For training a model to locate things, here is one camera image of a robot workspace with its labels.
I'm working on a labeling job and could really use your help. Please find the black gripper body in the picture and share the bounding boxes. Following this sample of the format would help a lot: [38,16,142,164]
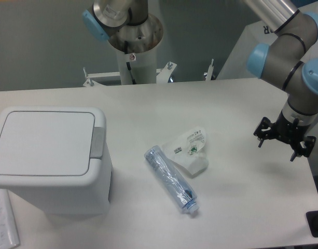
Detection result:
[272,115,308,150]

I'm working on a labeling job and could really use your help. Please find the black cable on pedestal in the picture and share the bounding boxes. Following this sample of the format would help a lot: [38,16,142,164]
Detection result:
[123,40,137,85]

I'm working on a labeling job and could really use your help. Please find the crushed clear plastic bottle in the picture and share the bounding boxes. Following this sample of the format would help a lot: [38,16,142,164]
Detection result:
[144,145,199,215]

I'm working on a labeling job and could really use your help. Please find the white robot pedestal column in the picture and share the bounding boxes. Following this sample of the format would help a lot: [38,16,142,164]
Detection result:
[115,48,157,85]

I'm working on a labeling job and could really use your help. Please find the black clamp on table edge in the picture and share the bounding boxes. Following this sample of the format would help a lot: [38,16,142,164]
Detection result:
[306,211,318,238]

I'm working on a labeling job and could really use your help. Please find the crumpled clear plastic bag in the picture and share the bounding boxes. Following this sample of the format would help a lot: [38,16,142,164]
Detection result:
[161,126,209,177]

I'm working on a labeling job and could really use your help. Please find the grey trash can push button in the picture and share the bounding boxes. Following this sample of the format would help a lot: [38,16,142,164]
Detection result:
[90,127,106,159]

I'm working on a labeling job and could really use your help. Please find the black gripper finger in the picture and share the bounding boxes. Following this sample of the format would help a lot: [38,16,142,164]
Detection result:
[290,136,316,161]
[253,117,275,148]

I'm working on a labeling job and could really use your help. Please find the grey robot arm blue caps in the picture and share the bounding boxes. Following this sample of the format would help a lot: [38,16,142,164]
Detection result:
[246,1,318,161]

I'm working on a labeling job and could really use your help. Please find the white metal mounting frame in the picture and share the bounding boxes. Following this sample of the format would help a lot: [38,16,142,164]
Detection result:
[82,59,216,88]

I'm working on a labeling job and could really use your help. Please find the white plastic trash can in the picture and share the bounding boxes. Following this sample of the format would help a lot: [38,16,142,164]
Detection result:
[0,106,113,215]

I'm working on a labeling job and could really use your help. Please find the second robot arm silver base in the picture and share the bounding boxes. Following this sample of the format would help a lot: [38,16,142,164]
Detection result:
[82,0,163,54]

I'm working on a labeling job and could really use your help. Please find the white control box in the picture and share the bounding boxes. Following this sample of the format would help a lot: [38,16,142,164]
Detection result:
[217,21,277,80]

